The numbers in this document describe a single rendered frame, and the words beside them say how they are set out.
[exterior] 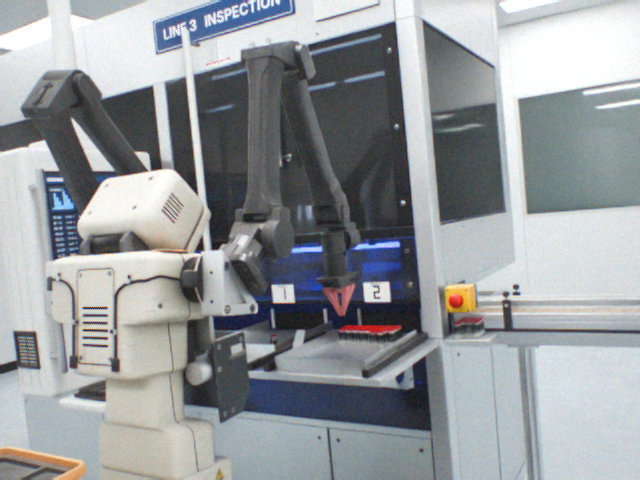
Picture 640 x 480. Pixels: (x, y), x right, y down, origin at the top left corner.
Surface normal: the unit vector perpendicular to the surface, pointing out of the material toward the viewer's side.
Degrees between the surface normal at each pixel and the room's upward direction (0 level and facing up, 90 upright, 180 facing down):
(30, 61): 90
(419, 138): 90
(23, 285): 90
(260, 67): 83
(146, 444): 82
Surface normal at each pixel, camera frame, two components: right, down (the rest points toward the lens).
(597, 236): -0.50, 0.10
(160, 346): 0.86, -0.05
